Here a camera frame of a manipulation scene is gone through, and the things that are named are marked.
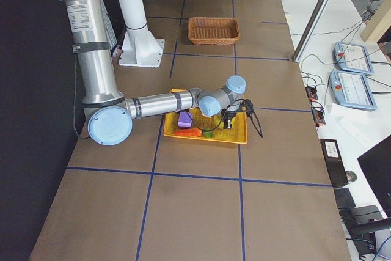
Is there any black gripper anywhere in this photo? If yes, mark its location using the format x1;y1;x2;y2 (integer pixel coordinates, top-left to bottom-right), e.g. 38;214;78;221
222;103;241;128

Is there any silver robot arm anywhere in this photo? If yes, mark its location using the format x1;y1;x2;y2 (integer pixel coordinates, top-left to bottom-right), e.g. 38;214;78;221
61;0;246;145

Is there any yellow woven plastic basket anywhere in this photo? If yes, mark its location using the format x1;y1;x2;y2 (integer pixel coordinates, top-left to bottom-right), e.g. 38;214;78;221
163;89;247;144

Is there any brown wicker basket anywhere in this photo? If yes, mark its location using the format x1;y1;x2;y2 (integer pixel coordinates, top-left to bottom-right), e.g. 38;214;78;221
188;17;240;45

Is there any toy orange carrot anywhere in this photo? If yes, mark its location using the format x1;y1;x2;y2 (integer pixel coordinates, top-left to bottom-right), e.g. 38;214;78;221
173;128;213;138

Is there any purple foam block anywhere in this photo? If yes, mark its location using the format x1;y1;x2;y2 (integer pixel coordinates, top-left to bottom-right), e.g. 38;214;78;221
178;111;193;128

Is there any black orange power adapter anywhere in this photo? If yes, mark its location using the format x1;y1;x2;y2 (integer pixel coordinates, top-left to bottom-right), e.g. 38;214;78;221
305;86;318;101

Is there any black box with label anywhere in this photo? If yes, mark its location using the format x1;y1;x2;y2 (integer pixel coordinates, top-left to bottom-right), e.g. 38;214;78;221
320;139;348;188

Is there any lower teach pendant tablet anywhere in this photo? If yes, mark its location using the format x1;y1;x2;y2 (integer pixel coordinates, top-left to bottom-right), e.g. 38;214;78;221
329;70;377;111

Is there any teach pendant tablet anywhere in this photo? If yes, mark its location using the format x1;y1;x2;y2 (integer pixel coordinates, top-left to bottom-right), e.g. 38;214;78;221
329;70;377;111
334;42;374;76

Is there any upper teach pendant tablet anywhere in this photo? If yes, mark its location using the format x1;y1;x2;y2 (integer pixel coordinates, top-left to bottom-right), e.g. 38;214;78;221
334;42;374;76

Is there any black monitor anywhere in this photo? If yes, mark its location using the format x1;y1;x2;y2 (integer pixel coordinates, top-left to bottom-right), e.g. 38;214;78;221
358;138;390;216

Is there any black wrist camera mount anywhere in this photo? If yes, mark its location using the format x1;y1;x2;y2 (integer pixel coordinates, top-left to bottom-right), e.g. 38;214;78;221
239;99;254;118

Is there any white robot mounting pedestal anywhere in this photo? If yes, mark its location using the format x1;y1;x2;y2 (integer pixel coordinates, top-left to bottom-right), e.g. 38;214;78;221
119;0;165;68

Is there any aluminium frame post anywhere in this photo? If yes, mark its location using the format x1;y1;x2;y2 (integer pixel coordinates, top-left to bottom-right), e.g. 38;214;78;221
293;0;330;63

